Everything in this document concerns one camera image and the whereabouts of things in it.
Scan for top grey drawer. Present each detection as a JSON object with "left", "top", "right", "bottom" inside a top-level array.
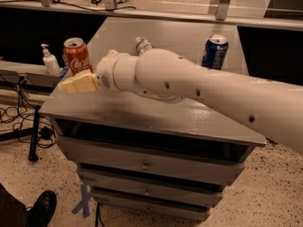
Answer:
[{"left": 58, "top": 136, "right": 243, "bottom": 185}]

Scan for clear plastic water bottle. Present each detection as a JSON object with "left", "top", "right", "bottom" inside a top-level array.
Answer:
[{"left": 135, "top": 37, "right": 153, "bottom": 55}]

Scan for black power adapter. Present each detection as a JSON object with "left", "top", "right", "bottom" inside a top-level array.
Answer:
[{"left": 39, "top": 126, "right": 52, "bottom": 140}]

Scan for metal railing frame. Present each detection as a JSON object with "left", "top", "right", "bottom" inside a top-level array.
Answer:
[{"left": 0, "top": 0, "right": 303, "bottom": 31}]

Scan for grey drawer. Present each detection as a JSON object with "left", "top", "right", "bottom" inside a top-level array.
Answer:
[
  {"left": 77, "top": 168, "right": 223, "bottom": 207},
  {"left": 91, "top": 189, "right": 210, "bottom": 221},
  {"left": 58, "top": 136, "right": 243, "bottom": 185}
]

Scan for white pump sanitizer bottle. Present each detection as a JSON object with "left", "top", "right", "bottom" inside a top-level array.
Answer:
[{"left": 41, "top": 44, "right": 60, "bottom": 76}]

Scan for bottom grey drawer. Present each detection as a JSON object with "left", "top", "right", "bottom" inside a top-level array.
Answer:
[{"left": 91, "top": 189, "right": 210, "bottom": 221}]

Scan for black stand leg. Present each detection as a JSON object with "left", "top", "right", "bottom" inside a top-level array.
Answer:
[{"left": 28, "top": 106, "right": 40, "bottom": 162}]

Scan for red coca-cola can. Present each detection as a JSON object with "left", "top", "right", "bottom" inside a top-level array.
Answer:
[{"left": 63, "top": 37, "right": 93, "bottom": 75}]

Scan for black floor cables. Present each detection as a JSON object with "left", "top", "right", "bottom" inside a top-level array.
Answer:
[{"left": 0, "top": 74, "right": 57, "bottom": 149}]

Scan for middle grey drawer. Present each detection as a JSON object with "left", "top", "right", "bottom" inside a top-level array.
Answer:
[{"left": 77, "top": 168, "right": 223, "bottom": 207}]

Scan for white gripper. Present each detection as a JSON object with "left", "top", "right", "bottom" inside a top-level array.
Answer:
[{"left": 61, "top": 49, "right": 127, "bottom": 94}]

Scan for black shoe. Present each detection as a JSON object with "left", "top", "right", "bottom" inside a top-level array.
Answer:
[{"left": 26, "top": 190, "right": 57, "bottom": 227}]

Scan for grey drawer cabinet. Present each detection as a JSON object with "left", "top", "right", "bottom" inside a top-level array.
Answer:
[{"left": 39, "top": 16, "right": 267, "bottom": 222}]

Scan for blue pepsi can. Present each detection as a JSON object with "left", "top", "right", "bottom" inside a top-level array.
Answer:
[{"left": 202, "top": 34, "right": 228, "bottom": 70}]

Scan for dark trouser leg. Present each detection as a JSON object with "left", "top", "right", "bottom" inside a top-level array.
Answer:
[{"left": 0, "top": 184, "right": 27, "bottom": 227}]

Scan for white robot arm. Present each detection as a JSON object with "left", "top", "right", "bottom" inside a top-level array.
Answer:
[{"left": 60, "top": 49, "right": 303, "bottom": 151}]

